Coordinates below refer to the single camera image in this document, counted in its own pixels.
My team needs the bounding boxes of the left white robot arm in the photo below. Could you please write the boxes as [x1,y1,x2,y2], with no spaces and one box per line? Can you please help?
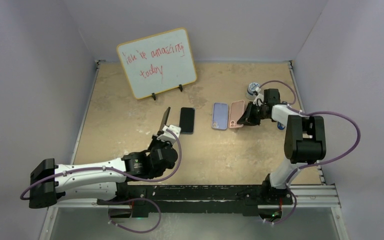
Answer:
[19,127,182,209]

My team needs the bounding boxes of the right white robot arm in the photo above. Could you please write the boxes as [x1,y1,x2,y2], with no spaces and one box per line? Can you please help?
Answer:
[237,87,327,204]

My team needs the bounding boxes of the black phone blue frame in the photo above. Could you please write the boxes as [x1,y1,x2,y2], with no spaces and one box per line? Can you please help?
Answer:
[179,107,195,134]

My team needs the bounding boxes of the pink phone case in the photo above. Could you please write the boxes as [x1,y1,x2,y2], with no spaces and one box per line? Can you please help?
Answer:
[228,100,245,129]

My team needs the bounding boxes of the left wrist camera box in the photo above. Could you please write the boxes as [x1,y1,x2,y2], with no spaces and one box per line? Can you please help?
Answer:
[157,124,181,142]

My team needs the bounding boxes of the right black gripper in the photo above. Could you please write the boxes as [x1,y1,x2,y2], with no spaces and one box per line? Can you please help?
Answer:
[237,101,268,126]

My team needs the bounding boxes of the white dry-erase board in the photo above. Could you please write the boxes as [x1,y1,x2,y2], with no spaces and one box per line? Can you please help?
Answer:
[116,27,198,100]

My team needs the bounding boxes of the black aluminium base frame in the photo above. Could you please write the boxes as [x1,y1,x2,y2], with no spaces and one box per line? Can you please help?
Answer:
[47,183,340,220]

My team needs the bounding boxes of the lavender phone case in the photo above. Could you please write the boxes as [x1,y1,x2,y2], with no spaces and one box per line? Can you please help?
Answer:
[211,102,229,130]

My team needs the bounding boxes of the pink cased phone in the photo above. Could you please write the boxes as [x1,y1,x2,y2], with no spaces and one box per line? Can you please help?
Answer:
[157,107,171,134]

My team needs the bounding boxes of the small white blue jar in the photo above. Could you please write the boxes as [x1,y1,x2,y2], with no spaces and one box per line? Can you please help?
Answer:
[245,82,260,101]

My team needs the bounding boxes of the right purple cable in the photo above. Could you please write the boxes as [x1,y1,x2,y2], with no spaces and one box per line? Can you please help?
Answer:
[258,79,362,226]

